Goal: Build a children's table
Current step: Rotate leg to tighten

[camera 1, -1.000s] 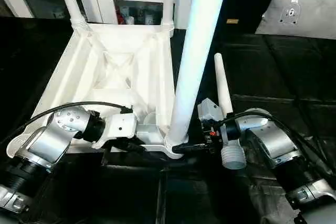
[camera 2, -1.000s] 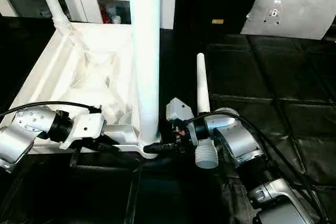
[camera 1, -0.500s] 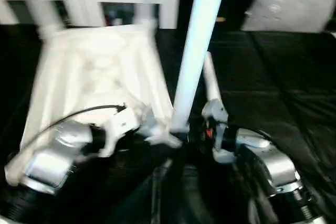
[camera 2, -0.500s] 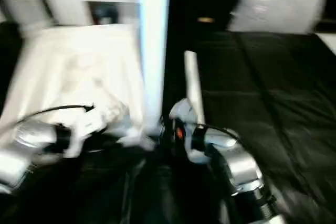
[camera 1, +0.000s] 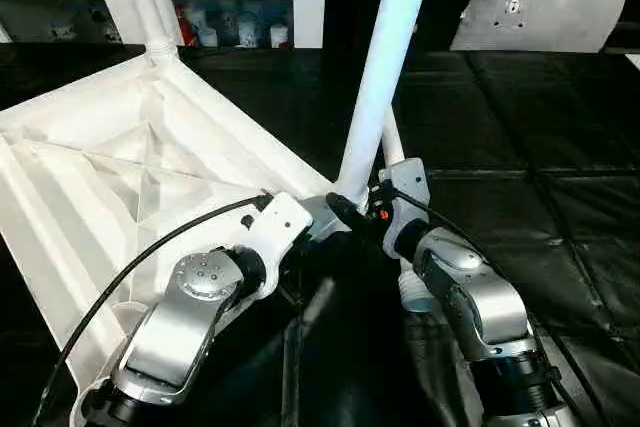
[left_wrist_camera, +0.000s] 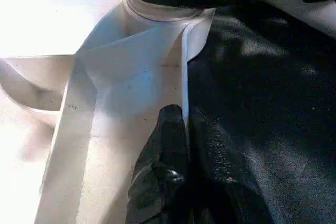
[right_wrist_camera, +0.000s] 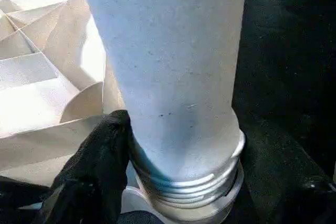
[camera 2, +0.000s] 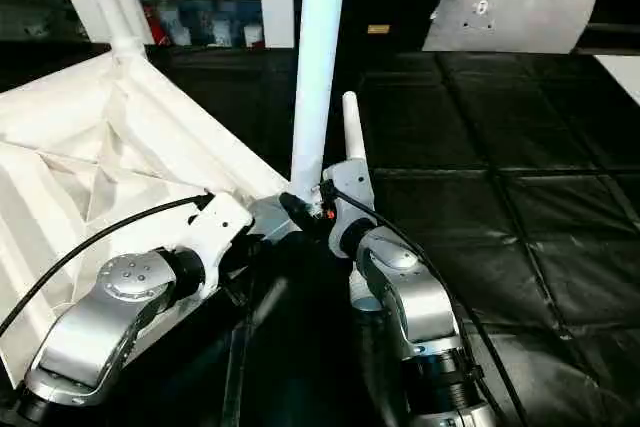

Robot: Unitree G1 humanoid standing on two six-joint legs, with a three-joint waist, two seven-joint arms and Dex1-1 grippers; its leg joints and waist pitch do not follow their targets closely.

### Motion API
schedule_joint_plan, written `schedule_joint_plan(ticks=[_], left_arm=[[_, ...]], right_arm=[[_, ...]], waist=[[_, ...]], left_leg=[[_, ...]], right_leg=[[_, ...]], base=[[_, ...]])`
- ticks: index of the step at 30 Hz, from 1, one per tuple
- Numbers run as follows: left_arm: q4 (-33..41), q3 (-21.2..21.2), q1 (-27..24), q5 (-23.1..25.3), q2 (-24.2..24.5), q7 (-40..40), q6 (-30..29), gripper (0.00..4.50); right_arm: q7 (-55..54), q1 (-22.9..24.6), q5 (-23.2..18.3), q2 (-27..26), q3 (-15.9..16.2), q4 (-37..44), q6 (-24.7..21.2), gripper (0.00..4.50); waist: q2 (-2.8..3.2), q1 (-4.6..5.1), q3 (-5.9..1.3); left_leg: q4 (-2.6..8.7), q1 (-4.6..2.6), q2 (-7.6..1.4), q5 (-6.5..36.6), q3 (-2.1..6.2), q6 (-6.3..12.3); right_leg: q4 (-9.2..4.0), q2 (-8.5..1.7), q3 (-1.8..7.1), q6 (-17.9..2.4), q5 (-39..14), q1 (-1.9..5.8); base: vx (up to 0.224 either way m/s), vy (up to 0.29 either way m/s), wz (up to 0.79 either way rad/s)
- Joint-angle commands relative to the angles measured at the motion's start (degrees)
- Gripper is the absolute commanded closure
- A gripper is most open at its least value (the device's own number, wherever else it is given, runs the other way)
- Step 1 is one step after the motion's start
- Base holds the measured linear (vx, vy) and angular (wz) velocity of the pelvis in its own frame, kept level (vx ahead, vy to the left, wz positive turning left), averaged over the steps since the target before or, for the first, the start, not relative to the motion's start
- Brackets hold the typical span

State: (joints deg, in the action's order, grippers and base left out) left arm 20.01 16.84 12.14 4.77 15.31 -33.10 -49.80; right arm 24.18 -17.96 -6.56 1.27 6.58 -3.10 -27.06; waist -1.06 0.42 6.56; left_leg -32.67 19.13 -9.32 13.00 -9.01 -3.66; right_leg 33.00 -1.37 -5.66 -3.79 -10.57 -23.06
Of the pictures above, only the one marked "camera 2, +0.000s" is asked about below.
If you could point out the white plastic table top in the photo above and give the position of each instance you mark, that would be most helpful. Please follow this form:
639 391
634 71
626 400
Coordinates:
125 122

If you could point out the small white jar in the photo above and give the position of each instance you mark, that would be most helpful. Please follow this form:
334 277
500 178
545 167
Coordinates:
181 36
221 33
253 36

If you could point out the black work mat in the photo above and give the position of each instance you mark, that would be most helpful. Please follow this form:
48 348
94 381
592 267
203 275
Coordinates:
500 147

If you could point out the small tan label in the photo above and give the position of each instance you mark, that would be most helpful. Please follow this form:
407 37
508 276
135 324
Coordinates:
378 28

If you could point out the red box in cabinet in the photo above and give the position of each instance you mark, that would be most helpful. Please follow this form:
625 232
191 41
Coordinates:
155 24

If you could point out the white flat board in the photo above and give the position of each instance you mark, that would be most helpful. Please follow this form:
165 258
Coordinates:
625 72

